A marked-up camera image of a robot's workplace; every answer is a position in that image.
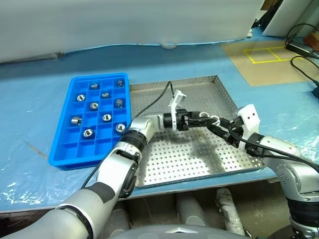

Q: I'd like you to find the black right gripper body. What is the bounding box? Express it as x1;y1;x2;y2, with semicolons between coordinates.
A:
225;117;246;149

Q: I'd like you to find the white foam board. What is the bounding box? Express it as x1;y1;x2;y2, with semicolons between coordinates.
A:
263;0;319;38

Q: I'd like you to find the white stained rounded shape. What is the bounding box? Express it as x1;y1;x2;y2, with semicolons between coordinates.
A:
215;188;246;236

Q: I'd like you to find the thin grey tape strip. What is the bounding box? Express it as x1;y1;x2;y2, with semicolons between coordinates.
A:
24;140;49;160

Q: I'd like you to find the blue plastic table cover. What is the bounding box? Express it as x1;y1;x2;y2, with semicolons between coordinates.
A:
0;27;319;212

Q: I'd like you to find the black looped cable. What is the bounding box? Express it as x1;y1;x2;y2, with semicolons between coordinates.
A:
290;56;319;83

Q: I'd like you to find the grey rounded shape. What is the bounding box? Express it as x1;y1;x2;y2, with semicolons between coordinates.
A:
176;194;207;227
112;209;132;237

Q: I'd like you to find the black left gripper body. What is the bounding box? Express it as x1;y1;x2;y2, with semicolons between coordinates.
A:
175;109;193;131

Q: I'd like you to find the black power adapter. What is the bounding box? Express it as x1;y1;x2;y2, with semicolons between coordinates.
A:
286;43;315;57

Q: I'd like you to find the brown block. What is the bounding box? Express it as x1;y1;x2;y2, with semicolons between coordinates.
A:
304;33;319;47

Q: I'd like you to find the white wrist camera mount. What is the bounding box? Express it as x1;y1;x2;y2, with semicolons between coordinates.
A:
168;89;187;132
236;104;261;140

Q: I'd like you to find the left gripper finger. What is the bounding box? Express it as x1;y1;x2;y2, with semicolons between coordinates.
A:
192;119;219;128
191;111;210;121

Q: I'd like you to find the grey robot torso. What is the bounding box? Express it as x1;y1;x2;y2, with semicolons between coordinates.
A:
104;224;247;239

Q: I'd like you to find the blue compartment tray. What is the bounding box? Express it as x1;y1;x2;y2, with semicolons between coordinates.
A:
48;72;133;171

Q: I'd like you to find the perforated steel tray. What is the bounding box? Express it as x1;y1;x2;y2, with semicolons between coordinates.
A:
128;74;266;190

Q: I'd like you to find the brown cardboard sheet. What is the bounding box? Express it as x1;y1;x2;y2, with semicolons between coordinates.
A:
220;39;315;87

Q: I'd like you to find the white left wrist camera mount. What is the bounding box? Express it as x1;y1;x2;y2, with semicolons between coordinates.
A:
168;89;187;132

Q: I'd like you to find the black adapter cable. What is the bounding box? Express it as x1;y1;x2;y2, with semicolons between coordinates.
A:
285;23;319;50

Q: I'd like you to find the brown cardboard box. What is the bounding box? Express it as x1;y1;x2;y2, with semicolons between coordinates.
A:
260;0;282;10

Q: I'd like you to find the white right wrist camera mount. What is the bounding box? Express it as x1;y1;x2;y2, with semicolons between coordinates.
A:
236;104;261;140

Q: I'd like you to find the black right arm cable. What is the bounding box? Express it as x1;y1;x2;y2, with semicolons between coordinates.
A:
219;119;319;175

